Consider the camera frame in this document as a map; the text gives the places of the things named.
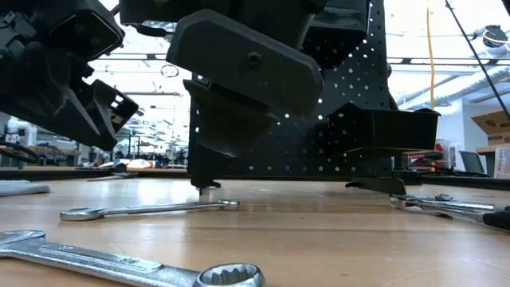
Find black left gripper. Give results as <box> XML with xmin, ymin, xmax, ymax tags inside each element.
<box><xmin>0</xmin><ymin>0</ymin><xmax>139</xmax><ymax>151</ymax></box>

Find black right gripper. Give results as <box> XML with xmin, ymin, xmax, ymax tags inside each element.
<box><xmin>119</xmin><ymin>0</ymin><xmax>328</xmax><ymax>189</ymax></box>

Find black metal peg board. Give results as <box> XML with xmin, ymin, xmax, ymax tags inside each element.
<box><xmin>186</xmin><ymin>0</ymin><xmax>407</xmax><ymax>196</ymax></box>

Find chrome combination wrench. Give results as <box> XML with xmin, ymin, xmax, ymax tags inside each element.
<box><xmin>59</xmin><ymin>199</ymin><xmax>241</xmax><ymax>222</ymax></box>
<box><xmin>0</xmin><ymin>230</ymin><xmax>267</xmax><ymax>287</ymax></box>

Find black-handled slip-joint pliers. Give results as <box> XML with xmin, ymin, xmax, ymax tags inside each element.
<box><xmin>389</xmin><ymin>193</ymin><xmax>510</xmax><ymax>233</ymax></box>

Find white orange rounded device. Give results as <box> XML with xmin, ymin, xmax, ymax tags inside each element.
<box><xmin>126</xmin><ymin>158</ymin><xmax>155</xmax><ymax>170</ymax></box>

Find grey blue work glove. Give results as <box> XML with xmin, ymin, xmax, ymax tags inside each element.
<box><xmin>0</xmin><ymin>179</ymin><xmax>52</xmax><ymax>198</ymax></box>

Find wide black pegboard bin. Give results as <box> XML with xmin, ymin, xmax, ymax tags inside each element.
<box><xmin>327</xmin><ymin>102</ymin><xmax>441</xmax><ymax>155</ymax></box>

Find office chair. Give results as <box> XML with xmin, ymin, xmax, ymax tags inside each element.
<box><xmin>458</xmin><ymin>150</ymin><xmax>487</xmax><ymax>175</ymax></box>

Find thin black pole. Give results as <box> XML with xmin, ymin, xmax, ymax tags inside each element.
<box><xmin>444</xmin><ymin>0</ymin><xmax>510</xmax><ymax>120</ymax></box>

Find brown cardboard box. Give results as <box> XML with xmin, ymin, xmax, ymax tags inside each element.
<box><xmin>472</xmin><ymin>109</ymin><xmax>510</xmax><ymax>147</ymax></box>

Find white printed sign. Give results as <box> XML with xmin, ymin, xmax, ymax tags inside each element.
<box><xmin>493</xmin><ymin>145</ymin><xmax>510</xmax><ymax>179</ymax></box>

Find black cable ring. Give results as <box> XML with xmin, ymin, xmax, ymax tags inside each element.
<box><xmin>160</xmin><ymin>63</ymin><xmax>179</xmax><ymax>79</ymax></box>

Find black cable loop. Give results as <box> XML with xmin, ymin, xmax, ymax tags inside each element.
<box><xmin>0</xmin><ymin>141</ymin><xmax>41</xmax><ymax>165</ymax></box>

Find yellow strap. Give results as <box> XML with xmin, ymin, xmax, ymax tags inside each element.
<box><xmin>425</xmin><ymin>0</ymin><xmax>438</xmax><ymax>111</ymax></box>

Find black ceiling cable reel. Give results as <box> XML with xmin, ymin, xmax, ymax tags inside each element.
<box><xmin>473</xmin><ymin>24</ymin><xmax>510</xmax><ymax>49</ymax></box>

